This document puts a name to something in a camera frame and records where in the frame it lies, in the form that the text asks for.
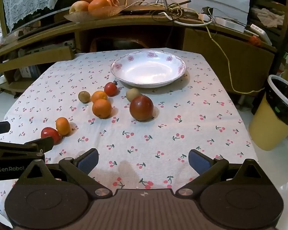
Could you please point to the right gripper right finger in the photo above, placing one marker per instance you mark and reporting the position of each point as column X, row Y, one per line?
column 210, row 171

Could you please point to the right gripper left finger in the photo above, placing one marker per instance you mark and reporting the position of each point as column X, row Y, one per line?
column 77, row 172

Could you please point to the oval red tomato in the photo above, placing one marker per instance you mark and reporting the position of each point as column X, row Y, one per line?
column 48, row 131

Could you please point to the oval orange tangerine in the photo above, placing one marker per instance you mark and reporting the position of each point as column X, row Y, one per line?
column 62, row 126

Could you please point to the brown kiwi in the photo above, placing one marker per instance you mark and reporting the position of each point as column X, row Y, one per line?
column 84, row 96

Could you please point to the large orange tangerine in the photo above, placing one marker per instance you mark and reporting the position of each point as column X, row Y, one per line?
column 102, row 108

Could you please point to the small orange tangerine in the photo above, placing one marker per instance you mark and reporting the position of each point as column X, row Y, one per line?
column 98, row 95

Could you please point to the round red stemmed tomato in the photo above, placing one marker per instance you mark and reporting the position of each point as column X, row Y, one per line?
column 111, row 89

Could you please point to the large dark red tomato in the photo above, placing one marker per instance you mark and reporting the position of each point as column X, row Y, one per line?
column 141, row 108

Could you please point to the pale round kiwi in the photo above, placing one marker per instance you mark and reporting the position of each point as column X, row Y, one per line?
column 132, row 93

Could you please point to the cherry print tablecloth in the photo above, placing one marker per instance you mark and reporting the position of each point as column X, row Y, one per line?
column 194, row 112

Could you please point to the wooden tv cabinet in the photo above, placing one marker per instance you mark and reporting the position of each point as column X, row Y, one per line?
column 239, row 65

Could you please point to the white floral plate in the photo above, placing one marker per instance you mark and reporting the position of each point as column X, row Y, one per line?
column 148, row 68

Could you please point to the television with lace cover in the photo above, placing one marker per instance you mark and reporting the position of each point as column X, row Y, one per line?
column 31, row 2

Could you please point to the leaf shaped glass tray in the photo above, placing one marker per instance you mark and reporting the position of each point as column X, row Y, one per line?
column 80, row 17

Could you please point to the small red fruit on shelf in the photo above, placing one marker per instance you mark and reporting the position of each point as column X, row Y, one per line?
column 255, row 41

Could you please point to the yellow apple on tray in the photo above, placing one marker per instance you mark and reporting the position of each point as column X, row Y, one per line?
column 79, row 6

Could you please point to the front orange on tray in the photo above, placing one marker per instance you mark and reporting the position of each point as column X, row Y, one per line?
column 99, row 6

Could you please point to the white power strip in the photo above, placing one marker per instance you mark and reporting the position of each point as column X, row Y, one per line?
column 223, row 22

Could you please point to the white router box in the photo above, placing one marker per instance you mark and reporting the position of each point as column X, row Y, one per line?
column 255, row 30

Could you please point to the red apple on tray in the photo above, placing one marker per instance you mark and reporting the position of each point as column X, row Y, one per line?
column 115, row 3

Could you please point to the black flat device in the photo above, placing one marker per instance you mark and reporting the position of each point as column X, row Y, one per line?
column 139, row 10

